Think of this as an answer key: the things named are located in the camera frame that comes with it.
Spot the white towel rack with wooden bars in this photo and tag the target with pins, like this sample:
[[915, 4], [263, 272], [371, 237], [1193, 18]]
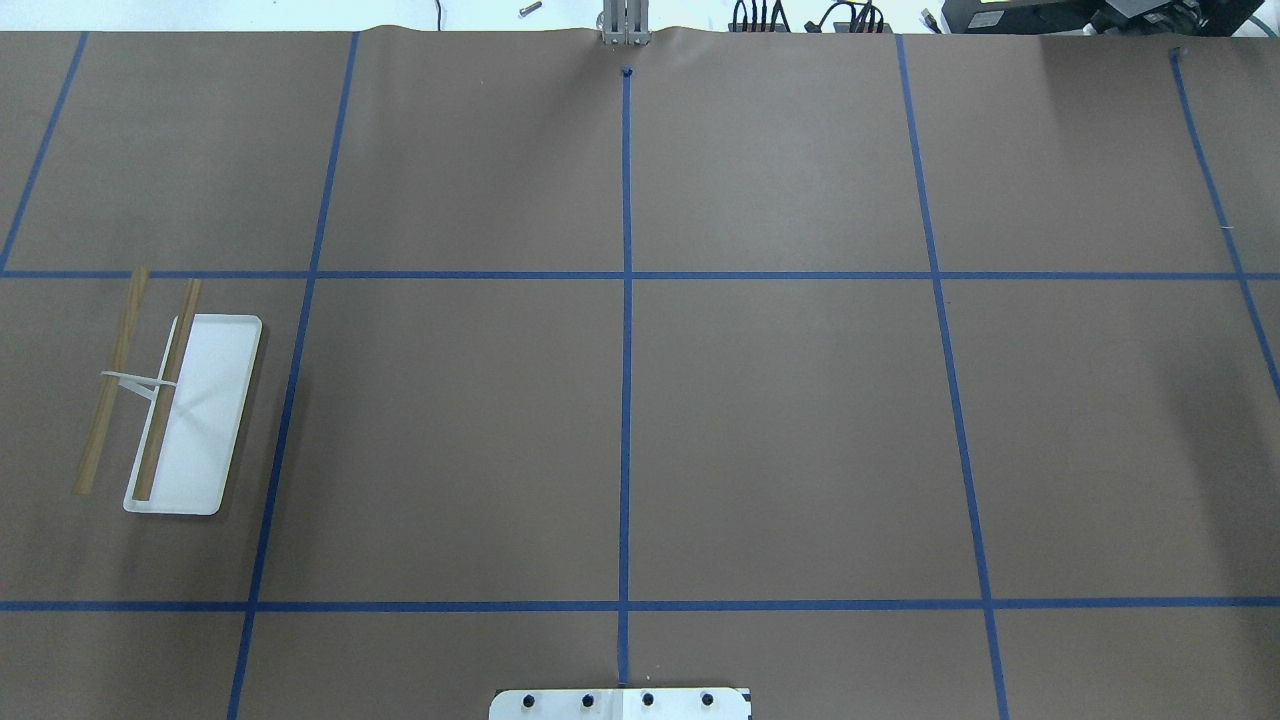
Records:
[[196, 403]]

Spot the black power strip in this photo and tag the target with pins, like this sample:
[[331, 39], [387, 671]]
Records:
[[814, 17]]

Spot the aluminium frame post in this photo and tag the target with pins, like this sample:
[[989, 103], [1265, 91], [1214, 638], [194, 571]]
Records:
[[625, 23]]

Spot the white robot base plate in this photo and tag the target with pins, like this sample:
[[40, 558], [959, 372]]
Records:
[[623, 703]]

